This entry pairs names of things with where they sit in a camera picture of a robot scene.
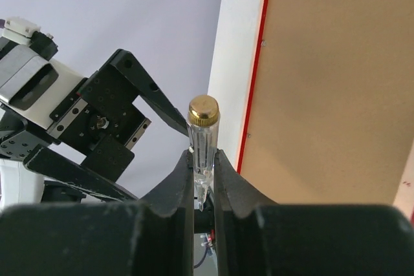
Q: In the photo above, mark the clear tester screwdriver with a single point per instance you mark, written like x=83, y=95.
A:
x=203, y=130

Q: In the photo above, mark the red picture frame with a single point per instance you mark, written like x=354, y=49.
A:
x=331, y=119

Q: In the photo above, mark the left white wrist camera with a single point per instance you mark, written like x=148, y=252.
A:
x=33, y=82

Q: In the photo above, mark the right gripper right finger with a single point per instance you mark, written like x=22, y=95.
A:
x=257, y=236

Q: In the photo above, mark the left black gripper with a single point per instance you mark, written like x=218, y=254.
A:
x=94, y=116

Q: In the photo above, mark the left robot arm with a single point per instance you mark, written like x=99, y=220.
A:
x=21, y=186

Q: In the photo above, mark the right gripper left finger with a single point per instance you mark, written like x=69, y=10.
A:
x=150, y=236

